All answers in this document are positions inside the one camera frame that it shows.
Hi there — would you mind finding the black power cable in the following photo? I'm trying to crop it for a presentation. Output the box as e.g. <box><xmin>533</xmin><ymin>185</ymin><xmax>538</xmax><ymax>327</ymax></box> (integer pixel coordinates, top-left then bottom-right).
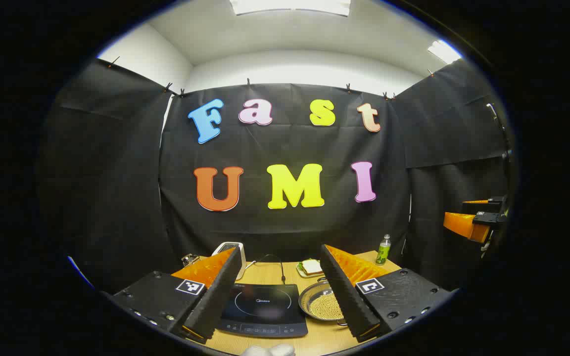
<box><xmin>245</xmin><ymin>254</ymin><xmax>286</xmax><ymax>285</ymax></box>

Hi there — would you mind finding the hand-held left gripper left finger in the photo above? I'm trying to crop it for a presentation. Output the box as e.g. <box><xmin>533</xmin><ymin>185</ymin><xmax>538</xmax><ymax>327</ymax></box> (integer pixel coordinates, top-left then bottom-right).
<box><xmin>109</xmin><ymin>246</ymin><xmax>243</xmax><ymax>345</ymax></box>

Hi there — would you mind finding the ceiling light panel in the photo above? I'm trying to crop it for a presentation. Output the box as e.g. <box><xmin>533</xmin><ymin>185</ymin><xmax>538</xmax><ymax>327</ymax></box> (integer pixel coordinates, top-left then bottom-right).
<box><xmin>427</xmin><ymin>40</ymin><xmax>464</xmax><ymax>65</ymax></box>
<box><xmin>229</xmin><ymin>0</ymin><xmax>351</xmax><ymax>17</ymax></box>

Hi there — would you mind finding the black induction cooktop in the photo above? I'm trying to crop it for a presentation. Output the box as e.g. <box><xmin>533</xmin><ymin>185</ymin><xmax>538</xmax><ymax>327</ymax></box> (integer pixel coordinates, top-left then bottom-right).
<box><xmin>216</xmin><ymin>283</ymin><xmax>309</xmax><ymax>339</ymax></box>

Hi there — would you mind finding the small green plate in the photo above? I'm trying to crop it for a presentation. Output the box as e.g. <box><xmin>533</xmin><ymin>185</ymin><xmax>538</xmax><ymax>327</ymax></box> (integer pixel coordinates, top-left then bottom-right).
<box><xmin>296</xmin><ymin>262</ymin><xmax>324</xmax><ymax>278</ymax></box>

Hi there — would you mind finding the green drink bottle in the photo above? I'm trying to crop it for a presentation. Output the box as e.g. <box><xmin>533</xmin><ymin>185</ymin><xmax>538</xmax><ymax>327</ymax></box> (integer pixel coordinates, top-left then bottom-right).
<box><xmin>375</xmin><ymin>234</ymin><xmax>392</xmax><ymax>266</ymax></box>

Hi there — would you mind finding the steel pot with black handle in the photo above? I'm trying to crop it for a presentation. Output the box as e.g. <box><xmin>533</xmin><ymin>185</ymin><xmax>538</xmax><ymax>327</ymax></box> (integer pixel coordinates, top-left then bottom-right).
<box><xmin>298</xmin><ymin>278</ymin><xmax>350</xmax><ymax>327</ymax></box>

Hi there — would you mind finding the white toaster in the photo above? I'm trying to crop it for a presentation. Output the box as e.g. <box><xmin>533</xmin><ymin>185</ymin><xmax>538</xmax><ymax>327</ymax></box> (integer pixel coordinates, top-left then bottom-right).
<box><xmin>212</xmin><ymin>242</ymin><xmax>247</xmax><ymax>281</ymax></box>

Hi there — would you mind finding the black backdrop cloth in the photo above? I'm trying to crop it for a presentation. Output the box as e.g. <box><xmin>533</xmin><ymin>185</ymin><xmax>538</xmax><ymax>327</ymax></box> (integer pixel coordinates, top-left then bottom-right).
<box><xmin>38</xmin><ymin>57</ymin><xmax>513</xmax><ymax>297</ymax></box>

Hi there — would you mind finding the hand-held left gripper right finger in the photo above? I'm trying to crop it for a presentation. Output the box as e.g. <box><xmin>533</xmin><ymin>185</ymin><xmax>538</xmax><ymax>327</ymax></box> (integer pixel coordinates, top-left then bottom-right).
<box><xmin>320</xmin><ymin>243</ymin><xmax>454</xmax><ymax>344</ymax></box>

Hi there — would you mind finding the pile of soybeans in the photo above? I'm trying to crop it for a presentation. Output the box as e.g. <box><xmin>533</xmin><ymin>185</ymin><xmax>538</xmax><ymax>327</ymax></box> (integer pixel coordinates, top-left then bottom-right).
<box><xmin>308</xmin><ymin>292</ymin><xmax>344</xmax><ymax>320</ymax></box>

